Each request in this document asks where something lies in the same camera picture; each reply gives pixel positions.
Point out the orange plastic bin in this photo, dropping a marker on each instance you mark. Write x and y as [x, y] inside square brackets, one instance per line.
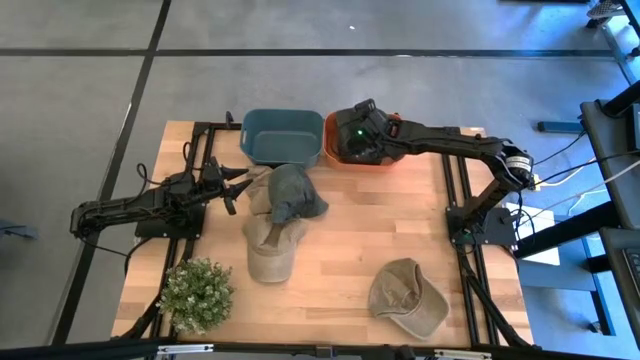
[360, 168]

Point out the black camera rig beam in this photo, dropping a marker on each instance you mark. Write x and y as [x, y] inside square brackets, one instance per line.
[300, 351]

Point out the black desk with keyboard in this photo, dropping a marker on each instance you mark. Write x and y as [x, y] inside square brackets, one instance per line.
[620, 300]

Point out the green artificial potted plant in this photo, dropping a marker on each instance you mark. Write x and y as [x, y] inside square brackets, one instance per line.
[197, 295]

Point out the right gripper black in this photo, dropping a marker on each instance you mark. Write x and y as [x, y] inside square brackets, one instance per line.
[372, 130]

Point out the black side desk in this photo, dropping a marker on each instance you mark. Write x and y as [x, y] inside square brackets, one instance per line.
[615, 165]

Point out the blue floor bar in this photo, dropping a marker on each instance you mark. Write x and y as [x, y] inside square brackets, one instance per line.
[560, 127]

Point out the teal plastic bin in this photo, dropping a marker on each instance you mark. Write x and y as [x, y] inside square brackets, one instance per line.
[280, 145]

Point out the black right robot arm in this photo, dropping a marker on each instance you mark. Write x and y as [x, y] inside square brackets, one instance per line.
[450, 140]

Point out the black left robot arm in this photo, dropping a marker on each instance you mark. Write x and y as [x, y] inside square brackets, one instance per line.
[125, 205]

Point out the yellow power plug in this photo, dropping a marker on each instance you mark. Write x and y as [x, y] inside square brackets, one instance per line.
[536, 181]

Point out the white box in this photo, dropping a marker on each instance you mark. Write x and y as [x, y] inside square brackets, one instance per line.
[542, 250]

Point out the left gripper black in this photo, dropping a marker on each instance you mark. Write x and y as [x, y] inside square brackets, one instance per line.
[214, 182]

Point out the silver metal bracket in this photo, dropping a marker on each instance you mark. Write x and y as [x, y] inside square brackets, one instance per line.
[185, 349]
[462, 355]

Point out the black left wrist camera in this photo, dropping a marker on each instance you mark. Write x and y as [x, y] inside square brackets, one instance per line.
[182, 182]

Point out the beige cap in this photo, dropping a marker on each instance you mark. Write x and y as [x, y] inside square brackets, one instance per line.
[257, 197]
[270, 260]
[410, 305]

